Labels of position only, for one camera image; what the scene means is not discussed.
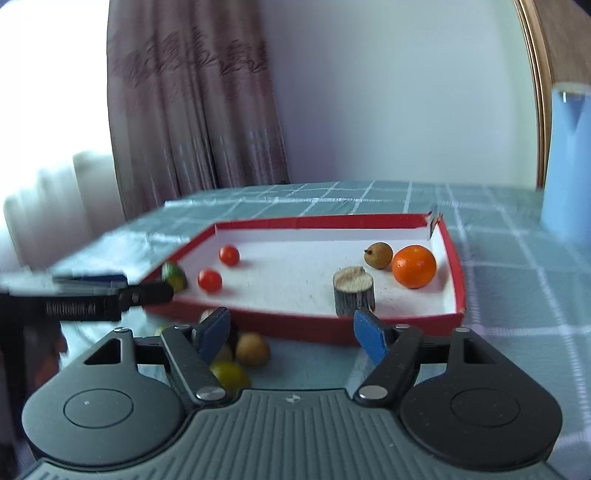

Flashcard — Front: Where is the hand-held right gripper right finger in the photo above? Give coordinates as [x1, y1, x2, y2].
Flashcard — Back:
[352, 310, 506, 408]

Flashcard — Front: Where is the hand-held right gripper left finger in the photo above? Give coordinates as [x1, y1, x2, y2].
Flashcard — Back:
[83, 307, 230, 408]

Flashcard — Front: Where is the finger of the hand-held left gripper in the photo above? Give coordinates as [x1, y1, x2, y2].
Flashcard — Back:
[117, 281, 175, 308]
[52, 274, 129, 289]

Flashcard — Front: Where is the green cucumber piece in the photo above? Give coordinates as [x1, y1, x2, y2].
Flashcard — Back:
[161, 261, 188, 292]

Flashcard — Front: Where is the orange tangerine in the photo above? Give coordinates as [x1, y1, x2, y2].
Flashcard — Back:
[392, 246, 437, 289]

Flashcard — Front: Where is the brown longan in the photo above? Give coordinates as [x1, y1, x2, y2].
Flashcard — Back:
[364, 242, 394, 270]

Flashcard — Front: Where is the red cardboard box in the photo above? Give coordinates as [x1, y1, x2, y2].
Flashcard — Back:
[139, 211, 466, 347]

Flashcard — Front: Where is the tan round fruit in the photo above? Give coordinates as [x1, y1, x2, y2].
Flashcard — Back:
[235, 333, 271, 367]

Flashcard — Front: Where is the yellow-green round fruit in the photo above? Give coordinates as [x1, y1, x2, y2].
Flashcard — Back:
[210, 361, 251, 393]

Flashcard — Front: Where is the white sheer curtain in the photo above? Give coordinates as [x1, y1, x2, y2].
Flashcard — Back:
[2, 151, 123, 273]

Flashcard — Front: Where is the brown patterned curtain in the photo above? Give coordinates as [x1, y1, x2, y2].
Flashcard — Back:
[107, 0, 291, 217]

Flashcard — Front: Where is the light blue electric kettle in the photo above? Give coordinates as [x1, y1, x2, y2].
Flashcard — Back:
[540, 82, 591, 245]

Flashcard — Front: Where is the gold framed wall panel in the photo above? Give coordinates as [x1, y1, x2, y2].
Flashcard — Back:
[512, 0, 591, 190]

